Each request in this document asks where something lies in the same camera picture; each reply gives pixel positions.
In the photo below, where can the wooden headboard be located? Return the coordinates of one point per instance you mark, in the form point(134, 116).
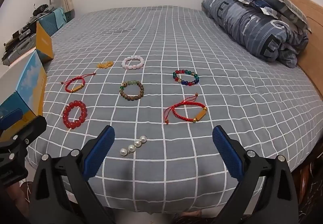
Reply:
point(313, 37)

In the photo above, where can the blue and yellow cardboard box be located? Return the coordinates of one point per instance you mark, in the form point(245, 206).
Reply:
point(34, 80)

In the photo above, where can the grey checked bedsheet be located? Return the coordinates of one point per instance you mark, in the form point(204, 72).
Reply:
point(161, 37)

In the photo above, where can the light blue cloth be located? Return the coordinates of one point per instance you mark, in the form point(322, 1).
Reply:
point(59, 16)

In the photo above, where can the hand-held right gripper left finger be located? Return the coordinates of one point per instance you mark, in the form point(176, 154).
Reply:
point(99, 153)

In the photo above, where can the blue printed folded quilt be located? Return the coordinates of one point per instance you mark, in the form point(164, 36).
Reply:
point(242, 24)

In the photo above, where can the black gadget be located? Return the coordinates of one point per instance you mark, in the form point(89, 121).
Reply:
point(40, 9)

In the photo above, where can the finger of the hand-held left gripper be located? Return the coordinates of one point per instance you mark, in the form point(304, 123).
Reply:
point(32, 128)
point(11, 118)

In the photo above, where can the teal storage box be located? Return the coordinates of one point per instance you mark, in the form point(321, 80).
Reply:
point(49, 23)

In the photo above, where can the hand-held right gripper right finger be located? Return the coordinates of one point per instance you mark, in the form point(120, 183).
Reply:
point(227, 153)

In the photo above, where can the silver cassette radio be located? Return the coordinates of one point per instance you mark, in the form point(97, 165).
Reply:
point(19, 48)

